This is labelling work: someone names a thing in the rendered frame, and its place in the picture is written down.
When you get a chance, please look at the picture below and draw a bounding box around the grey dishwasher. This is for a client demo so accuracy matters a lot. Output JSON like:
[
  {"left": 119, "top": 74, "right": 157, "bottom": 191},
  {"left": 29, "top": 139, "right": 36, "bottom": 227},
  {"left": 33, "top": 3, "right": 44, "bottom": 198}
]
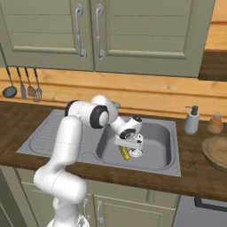
[{"left": 172, "top": 194, "right": 227, "bottom": 227}]

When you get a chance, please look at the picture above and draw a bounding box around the grey hanging turner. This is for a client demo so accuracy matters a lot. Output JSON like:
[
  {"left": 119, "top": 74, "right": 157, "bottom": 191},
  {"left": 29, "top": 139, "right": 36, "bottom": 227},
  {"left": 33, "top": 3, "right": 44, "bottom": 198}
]
[{"left": 15, "top": 67, "right": 27, "bottom": 100}]

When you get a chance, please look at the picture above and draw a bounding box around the brown hanging spatula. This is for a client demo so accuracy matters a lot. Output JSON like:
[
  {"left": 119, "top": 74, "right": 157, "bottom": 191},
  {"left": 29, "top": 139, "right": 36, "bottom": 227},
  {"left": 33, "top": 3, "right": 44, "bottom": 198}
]
[{"left": 23, "top": 67, "right": 36, "bottom": 98}]

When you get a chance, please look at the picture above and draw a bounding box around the wide olive wall cupboard door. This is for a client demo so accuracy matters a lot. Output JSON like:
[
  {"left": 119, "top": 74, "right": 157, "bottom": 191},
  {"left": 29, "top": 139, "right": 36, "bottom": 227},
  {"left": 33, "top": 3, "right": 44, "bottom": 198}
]
[{"left": 90, "top": 0, "right": 215, "bottom": 79}]

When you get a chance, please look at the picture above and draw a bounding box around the olive base cupboard door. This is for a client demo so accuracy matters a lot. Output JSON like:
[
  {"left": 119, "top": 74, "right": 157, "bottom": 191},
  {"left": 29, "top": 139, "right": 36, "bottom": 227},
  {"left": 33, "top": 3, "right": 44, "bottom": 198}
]
[
  {"left": 93, "top": 194, "right": 178, "bottom": 227},
  {"left": 17, "top": 180, "right": 93, "bottom": 227}
]

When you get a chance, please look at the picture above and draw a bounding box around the olive drawer front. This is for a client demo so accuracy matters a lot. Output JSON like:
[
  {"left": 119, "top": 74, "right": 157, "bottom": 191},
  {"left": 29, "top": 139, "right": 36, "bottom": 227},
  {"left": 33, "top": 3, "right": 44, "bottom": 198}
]
[{"left": 84, "top": 177, "right": 181, "bottom": 208}]

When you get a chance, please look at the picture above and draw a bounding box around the black dishwasher handle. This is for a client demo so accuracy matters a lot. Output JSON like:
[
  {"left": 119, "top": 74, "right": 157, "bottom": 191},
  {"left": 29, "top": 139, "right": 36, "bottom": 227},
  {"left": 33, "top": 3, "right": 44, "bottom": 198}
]
[{"left": 193, "top": 197, "right": 227, "bottom": 213}]

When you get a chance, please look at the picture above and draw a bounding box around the brown round jar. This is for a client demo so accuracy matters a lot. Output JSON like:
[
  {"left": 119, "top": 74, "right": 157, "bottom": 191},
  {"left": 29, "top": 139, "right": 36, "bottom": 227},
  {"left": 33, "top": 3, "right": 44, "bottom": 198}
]
[{"left": 206, "top": 111, "right": 224, "bottom": 135}]

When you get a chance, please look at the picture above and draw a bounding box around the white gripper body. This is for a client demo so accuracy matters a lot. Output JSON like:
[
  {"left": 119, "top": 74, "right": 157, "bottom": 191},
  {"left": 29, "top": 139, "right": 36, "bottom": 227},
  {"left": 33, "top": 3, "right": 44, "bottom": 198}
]
[{"left": 113, "top": 136, "right": 145, "bottom": 151}]

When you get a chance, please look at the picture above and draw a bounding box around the wooden bowl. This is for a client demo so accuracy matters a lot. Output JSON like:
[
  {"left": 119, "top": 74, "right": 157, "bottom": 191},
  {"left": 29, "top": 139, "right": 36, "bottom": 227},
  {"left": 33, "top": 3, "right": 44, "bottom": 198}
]
[{"left": 201, "top": 135, "right": 227, "bottom": 174}]

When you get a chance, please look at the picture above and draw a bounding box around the silver wall cupboard handle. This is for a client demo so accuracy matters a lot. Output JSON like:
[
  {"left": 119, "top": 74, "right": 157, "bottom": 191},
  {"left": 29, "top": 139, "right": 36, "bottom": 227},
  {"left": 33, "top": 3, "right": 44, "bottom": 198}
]
[
  {"left": 74, "top": 3, "right": 88, "bottom": 59},
  {"left": 95, "top": 3, "right": 106, "bottom": 61}
]

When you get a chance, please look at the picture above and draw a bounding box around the grey steel sink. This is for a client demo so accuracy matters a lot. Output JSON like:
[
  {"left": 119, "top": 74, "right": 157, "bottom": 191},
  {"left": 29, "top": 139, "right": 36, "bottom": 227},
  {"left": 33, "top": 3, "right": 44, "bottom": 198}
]
[{"left": 16, "top": 108, "right": 182, "bottom": 178}]

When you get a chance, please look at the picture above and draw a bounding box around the grey slotted hanging spatula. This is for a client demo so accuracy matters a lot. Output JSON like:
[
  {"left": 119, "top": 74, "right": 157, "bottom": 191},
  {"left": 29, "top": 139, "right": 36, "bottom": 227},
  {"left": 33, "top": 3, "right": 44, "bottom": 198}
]
[{"left": 32, "top": 67, "right": 43, "bottom": 103}]

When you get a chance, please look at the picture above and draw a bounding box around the dark hanging ladle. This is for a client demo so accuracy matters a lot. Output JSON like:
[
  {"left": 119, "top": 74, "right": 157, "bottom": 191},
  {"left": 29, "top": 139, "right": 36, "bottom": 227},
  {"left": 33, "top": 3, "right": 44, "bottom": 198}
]
[{"left": 2, "top": 67, "right": 18, "bottom": 99}]

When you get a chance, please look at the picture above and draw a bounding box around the silver base cupboard handle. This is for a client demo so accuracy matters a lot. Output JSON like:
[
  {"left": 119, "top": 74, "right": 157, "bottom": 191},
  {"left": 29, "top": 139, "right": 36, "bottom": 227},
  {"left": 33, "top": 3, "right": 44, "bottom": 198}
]
[
  {"left": 82, "top": 197, "right": 90, "bottom": 223},
  {"left": 96, "top": 200, "right": 105, "bottom": 226}
]

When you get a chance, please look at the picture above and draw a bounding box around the grey soap dispenser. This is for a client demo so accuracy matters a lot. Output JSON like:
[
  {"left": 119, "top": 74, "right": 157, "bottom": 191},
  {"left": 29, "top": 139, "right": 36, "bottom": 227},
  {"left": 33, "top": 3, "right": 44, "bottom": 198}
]
[{"left": 183, "top": 105, "right": 200, "bottom": 136}]

